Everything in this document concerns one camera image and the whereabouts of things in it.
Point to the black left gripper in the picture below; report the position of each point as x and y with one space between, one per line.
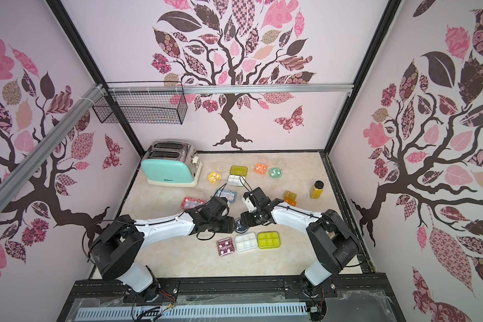
229 226

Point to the orange small pillbox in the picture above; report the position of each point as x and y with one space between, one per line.
290 202

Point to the green round pillbox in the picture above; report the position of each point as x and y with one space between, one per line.
277 168

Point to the aluminium rail back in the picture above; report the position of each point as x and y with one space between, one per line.
301 88

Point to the yellow small pillbox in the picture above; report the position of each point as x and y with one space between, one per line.
290 195

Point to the olive lid pillbox back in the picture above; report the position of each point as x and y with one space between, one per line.
237 175

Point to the yellow bottle black cap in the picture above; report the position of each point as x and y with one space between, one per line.
316 190

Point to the green lid white pillbox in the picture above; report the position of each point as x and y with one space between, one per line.
268 240

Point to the yellow round pillbox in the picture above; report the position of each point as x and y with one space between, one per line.
215 174

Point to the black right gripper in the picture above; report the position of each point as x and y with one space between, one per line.
247 219

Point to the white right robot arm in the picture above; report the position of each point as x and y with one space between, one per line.
333 242

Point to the dark round pillbox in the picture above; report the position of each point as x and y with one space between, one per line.
239 227

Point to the white slotted cable duct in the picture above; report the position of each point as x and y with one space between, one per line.
185 312

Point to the mint green toaster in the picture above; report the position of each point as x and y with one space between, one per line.
172 163

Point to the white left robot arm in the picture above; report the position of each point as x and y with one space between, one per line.
114 252

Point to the aluminium rail left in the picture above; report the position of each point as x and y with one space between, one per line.
26 169

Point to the red rectangular pillbox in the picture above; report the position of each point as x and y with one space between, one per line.
193 198

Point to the clear white pillbox front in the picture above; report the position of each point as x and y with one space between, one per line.
246 242

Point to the blue rectangular pillbox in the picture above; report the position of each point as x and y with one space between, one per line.
230 195

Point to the black wire basket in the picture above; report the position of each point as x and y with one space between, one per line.
144 102

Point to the magenta small pillbox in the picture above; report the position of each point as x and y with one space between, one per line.
225 247

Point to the aluminium rail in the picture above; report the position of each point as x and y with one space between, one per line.
26 169
301 88

